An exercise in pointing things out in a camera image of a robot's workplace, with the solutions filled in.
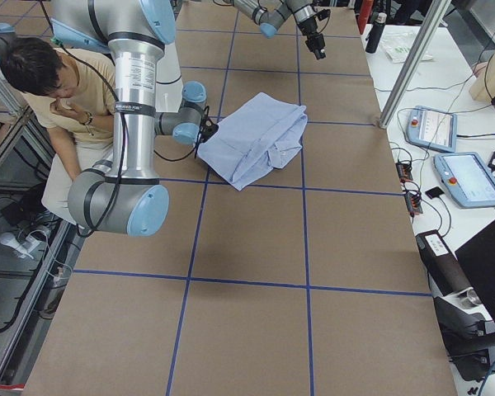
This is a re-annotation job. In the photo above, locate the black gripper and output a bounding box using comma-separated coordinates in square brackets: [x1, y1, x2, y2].
[299, 18, 326, 60]
[198, 118, 219, 143]

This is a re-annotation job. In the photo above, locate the aluminium frame post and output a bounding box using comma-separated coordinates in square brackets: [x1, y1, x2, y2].
[378, 0, 451, 129]

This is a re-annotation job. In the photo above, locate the brown paper roll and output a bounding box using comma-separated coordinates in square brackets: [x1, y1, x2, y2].
[415, 230, 471, 295]

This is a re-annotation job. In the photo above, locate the light blue striped shirt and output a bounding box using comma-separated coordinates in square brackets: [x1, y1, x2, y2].
[197, 92, 308, 191]

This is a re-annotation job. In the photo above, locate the upper teach pendant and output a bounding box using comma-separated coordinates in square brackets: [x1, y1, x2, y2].
[405, 106, 458, 153]

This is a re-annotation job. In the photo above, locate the lower teach pendant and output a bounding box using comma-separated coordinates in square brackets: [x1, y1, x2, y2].
[433, 152, 495, 209]

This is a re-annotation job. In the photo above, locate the orange connector board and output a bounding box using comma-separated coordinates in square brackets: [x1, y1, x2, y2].
[395, 162, 414, 184]

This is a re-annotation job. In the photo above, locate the person in beige shirt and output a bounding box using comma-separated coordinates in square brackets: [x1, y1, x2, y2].
[0, 37, 115, 224]

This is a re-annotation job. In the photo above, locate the black monitor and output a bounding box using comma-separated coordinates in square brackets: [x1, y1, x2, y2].
[455, 220, 495, 322]

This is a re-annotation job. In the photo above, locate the teach pendant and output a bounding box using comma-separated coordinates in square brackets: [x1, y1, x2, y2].
[433, 152, 495, 209]
[405, 106, 458, 153]

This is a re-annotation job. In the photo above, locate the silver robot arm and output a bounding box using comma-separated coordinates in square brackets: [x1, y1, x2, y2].
[225, 0, 331, 60]
[51, 1, 218, 237]

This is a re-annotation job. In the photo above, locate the black water bottle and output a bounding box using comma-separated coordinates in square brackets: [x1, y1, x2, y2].
[365, 12, 388, 54]

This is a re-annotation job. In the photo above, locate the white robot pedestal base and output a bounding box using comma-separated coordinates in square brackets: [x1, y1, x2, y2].
[155, 43, 183, 112]

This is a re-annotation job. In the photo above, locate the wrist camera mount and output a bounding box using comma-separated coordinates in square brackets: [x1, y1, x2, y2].
[315, 9, 331, 21]

